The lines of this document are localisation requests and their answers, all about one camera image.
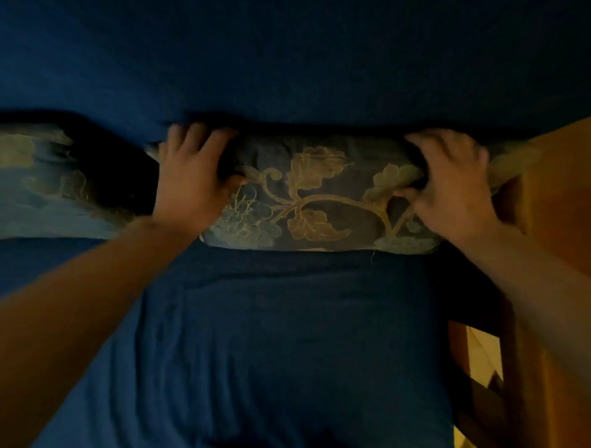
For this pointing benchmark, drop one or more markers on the person's left middle finger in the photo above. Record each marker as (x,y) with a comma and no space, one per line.
(194,136)

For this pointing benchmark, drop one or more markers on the person's right thumb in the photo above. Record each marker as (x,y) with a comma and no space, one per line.
(408,194)

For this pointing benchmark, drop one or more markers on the person's right forearm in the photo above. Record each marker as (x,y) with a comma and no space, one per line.
(540,286)

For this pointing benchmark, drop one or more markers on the brown wooden furniture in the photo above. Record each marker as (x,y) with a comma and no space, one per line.
(554,198)

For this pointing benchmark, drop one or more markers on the person's left hand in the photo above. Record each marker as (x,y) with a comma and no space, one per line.
(187,194)

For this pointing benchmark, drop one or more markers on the grey floral vine cushion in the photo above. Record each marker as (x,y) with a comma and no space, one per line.
(323,198)
(46,194)

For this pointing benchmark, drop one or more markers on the person's right hand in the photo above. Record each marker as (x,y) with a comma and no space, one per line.
(455,194)

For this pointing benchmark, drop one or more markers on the person's left little finger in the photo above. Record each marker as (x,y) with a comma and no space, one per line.
(162,150)

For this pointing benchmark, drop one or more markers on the blue covered sofa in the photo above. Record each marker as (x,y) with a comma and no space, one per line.
(295,346)

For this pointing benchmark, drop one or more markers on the person's left forearm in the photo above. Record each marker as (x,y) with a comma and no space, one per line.
(78,318)

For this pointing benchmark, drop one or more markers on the person's left thumb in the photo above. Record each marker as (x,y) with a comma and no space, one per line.
(235,183)

